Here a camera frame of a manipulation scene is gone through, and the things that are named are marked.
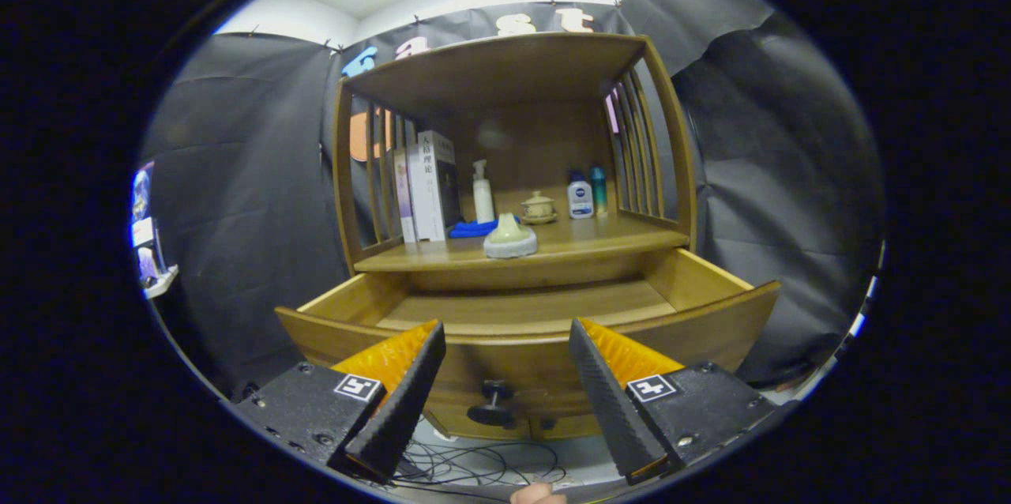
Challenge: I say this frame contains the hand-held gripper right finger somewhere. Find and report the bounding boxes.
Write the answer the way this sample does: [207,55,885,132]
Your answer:
[569,318,779,485]

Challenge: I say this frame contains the black drawer knob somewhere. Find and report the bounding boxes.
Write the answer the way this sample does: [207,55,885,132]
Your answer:
[466,379,514,427]

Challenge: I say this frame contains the thick white book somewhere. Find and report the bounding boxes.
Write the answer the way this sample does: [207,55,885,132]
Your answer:
[411,130,463,243]

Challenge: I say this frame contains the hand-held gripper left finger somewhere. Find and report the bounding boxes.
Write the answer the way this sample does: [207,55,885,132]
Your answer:
[227,320,447,483]

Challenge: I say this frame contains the white lotion bottle blue cap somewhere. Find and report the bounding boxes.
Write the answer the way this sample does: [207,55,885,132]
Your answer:
[566,170,595,220]

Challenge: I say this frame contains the thin purple white book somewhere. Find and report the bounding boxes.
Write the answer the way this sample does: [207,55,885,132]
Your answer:
[393,147,418,244]

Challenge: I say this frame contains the wooden drawer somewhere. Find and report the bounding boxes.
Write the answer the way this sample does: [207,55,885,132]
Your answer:
[274,247,781,419]

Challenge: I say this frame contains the wooden cabinet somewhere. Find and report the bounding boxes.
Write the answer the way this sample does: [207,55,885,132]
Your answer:
[332,32,697,442]

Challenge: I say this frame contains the thin black floor cables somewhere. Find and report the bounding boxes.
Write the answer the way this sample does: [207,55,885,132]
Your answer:
[391,419,568,489]

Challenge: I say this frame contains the blue cloth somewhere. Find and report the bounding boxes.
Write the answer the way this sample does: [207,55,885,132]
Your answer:
[449,216,522,239]

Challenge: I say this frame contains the black backdrop cloth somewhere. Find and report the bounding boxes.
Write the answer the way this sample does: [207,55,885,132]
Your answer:
[142,0,885,402]

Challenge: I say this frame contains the wooden countertop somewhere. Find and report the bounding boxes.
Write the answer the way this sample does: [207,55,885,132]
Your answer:
[353,212,690,274]

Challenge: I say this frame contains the white wall shelf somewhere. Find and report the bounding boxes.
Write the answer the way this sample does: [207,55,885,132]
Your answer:
[142,265,179,299]

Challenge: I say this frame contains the beige lidded ceramic cup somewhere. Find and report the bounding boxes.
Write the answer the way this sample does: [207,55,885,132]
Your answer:
[520,190,558,225]

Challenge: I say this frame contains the white pump bottle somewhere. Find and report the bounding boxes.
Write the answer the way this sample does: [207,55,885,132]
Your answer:
[472,159,496,224]

